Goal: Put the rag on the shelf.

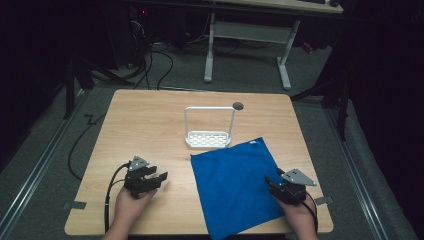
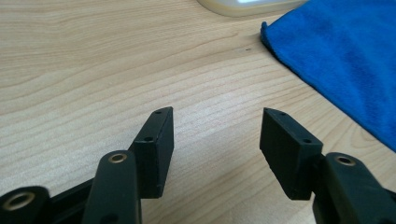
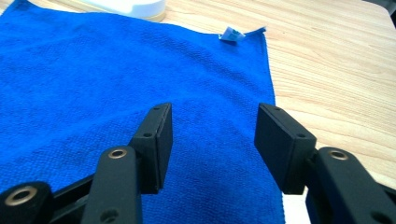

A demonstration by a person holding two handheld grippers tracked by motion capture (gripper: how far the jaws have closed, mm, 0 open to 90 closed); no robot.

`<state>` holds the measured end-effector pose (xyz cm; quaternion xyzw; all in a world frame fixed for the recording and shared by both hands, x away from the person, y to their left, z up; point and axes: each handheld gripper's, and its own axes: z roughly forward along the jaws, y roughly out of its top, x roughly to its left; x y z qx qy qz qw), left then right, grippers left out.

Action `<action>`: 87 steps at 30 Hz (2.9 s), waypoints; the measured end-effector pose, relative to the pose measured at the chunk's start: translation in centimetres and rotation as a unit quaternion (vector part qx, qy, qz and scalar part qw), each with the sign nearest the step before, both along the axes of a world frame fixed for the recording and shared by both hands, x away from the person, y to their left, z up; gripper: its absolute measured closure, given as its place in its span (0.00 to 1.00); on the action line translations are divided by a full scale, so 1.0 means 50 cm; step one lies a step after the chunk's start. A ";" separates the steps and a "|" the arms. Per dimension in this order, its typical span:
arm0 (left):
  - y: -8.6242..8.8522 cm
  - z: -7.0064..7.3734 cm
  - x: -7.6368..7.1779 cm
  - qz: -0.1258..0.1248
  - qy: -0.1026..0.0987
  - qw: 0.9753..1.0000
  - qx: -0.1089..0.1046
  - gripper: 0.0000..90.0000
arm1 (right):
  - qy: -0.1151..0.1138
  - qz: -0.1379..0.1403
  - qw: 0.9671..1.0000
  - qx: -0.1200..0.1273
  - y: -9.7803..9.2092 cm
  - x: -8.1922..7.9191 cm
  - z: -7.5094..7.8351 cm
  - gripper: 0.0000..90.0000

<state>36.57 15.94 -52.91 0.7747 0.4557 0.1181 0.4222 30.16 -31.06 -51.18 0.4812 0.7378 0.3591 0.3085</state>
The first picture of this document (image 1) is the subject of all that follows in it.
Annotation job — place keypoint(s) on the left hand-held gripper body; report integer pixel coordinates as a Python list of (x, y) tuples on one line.
[(136, 182)]

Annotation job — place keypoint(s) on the black metal stand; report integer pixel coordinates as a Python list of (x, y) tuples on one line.
[(75, 83), (335, 96)]

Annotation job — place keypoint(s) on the white-legged desk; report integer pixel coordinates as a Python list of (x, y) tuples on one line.
[(250, 31)]

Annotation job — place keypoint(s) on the metal floor rail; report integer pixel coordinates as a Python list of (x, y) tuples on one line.
[(356, 176), (31, 181)]

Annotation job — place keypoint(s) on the grey tape strip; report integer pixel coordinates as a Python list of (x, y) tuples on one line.
[(76, 205), (323, 200)]

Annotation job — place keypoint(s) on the dark round table grommet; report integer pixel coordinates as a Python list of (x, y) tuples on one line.
[(238, 106)]

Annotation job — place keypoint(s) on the person's left hand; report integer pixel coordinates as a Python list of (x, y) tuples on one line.
[(128, 208)]

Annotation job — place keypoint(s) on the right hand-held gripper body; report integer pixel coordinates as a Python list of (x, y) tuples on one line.
[(293, 190)]

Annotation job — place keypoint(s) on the person's right hand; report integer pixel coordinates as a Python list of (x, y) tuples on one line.
[(300, 215)]

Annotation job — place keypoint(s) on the blue cloth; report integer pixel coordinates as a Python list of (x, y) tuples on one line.
[(230, 186)]

